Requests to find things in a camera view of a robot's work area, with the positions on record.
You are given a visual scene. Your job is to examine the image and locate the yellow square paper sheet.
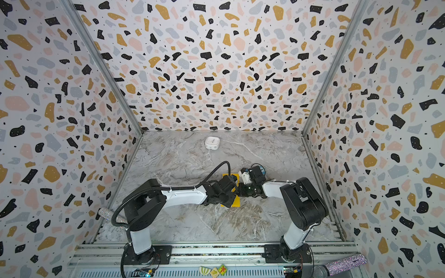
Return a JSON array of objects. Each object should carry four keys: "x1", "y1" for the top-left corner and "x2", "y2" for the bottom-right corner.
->
[{"x1": 219, "y1": 174, "x2": 241, "y2": 207}]

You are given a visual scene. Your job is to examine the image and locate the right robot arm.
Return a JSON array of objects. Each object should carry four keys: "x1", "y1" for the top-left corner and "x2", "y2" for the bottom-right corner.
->
[{"x1": 237, "y1": 163, "x2": 329, "y2": 262}]

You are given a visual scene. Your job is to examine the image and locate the glitter microphone left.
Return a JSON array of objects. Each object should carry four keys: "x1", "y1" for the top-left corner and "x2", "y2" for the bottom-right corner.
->
[{"x1": 98, "y1": 207, "x2": 127, "y2": 224}]

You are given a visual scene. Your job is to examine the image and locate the glitter microphone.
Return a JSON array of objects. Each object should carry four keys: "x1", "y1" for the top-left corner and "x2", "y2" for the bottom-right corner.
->
[
  {"x1": 311, "y1": 254, "x2": 367, "y2": 278},
  {"x1": 98, "y1": 207, "x2": 127, "y2": 224}
]

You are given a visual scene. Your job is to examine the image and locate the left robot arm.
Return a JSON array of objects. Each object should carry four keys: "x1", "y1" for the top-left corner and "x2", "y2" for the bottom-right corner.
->
[{"x1": 123, "y1": 176, "x2": 237, "y2": 255}]

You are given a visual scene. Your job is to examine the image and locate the glitter microphone right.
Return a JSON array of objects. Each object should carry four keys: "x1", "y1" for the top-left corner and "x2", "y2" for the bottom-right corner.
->
[{"x1": 311, "y1": 254, "x2": 367, "y2": 278}]

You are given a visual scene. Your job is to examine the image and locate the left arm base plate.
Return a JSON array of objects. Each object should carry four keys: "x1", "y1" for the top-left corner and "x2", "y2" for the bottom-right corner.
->
[{"x1": 122, "y1": 245, "x2": 173, "y2": 265}]

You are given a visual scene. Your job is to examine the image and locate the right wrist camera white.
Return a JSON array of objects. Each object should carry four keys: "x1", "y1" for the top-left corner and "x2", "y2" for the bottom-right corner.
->
[{"x1": 238, "y1": 168, "x2": 252, "y2": 185}]

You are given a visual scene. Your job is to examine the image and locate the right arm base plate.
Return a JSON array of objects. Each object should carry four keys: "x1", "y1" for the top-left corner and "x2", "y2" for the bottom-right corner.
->
[{"x1": 262, "y1": 243, "x2": 312, "y2": 264}]

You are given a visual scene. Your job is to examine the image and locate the colourful stickers on rail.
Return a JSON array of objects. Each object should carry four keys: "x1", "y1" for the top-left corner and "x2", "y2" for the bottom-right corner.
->
[{"x1": 199, "y1": 265, "x2": 228, "y2": 278}]

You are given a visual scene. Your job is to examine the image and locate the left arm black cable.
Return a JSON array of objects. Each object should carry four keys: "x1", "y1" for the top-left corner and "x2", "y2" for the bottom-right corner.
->
[{"x1": 110, "y1": 160, "x2": 232, "y2": 278}]

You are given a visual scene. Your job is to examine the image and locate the aluminium rail frame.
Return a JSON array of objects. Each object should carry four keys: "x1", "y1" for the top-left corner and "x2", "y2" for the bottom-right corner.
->
[{"x1": 68, "y1": 242, "x2": 359, "y2": 278}]

